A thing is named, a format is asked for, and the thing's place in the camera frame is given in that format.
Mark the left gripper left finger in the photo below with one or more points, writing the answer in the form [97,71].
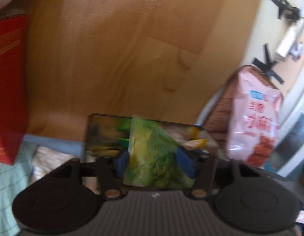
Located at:
[121,162]

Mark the wooden headboard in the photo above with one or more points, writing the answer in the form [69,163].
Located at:
[159,59]

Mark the black storage box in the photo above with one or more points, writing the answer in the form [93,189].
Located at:
[108,135]

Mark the mint green sheet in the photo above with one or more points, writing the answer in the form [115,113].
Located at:
[14,179]

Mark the pink fried dough snack bag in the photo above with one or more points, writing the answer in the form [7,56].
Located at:
[254,123]

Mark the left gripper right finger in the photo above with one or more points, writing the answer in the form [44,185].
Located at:
[186,161]

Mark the white power strip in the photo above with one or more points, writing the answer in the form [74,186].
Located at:
[290,45]

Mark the beige patterned blanket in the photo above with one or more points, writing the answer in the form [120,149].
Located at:
[46,160]

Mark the green yellow snack bag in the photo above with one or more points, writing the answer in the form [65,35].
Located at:
[152,158]

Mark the red gift bag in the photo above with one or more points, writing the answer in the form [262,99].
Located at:
[13,95]

